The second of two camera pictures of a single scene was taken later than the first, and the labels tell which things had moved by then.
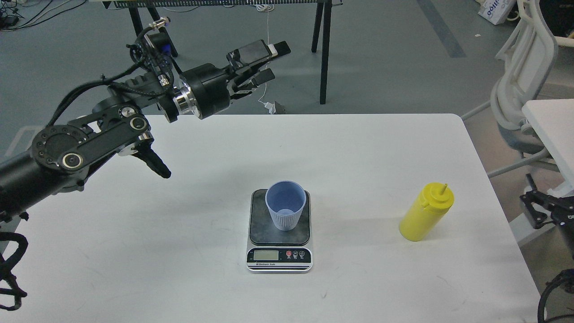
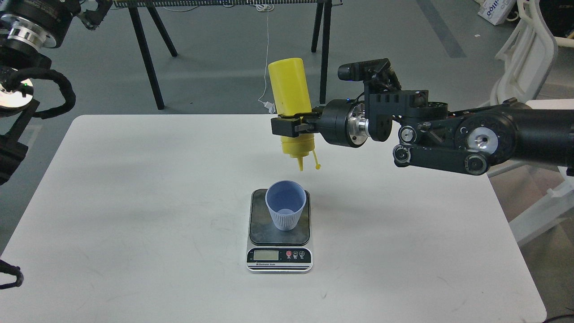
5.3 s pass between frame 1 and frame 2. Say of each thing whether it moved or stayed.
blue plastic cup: stayed
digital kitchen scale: stayed
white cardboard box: stayed
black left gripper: moved
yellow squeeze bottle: moved
